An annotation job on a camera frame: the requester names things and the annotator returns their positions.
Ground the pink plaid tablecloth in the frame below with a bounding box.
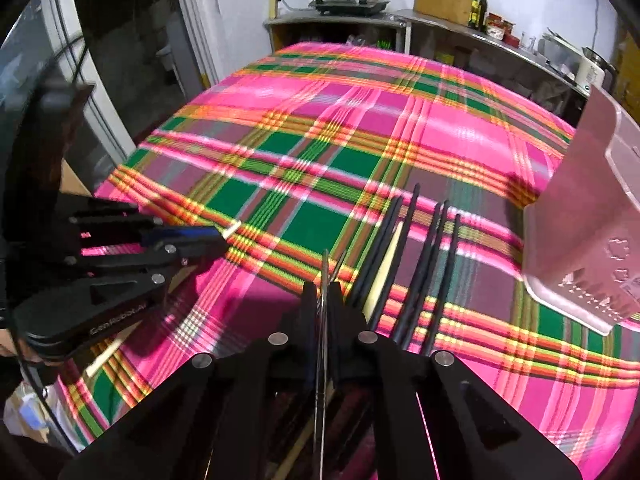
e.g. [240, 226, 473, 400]
[55, 42, 639, 479]

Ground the dark oil bottle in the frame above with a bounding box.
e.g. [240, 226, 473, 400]
[468, 0, 488, 32]

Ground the black chopstick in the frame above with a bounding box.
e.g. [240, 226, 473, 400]
[345, 194, 402, 307]
[421, 212, 461, 356]
[392, 200, 449, 349]
[368, 183, 421, 330]

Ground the metal chopstick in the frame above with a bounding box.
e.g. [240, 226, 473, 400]
[311, 250, 342, 479]

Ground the pink plastic utensil holder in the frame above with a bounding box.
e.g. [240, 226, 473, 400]
[522, 88, 639, 336]

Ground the black induction cooker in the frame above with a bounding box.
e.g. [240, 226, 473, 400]
[309, 0, 388, 16]

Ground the red lidded jar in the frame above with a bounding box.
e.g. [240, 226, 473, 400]
[486, 13, 514, 41]

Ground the steel kitchen shelf counter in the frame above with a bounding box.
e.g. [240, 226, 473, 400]
[265, 10, 588, 122]

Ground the white electric kettle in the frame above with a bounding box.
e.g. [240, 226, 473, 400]
[576, 56, 604, 92]

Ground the yellow wooden door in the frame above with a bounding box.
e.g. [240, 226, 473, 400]
[612, 29, 640, 122]

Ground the light wooden chopstick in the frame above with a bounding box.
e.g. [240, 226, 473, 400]
[362, 221, 404, 322]
[221, 220, 242, 240]

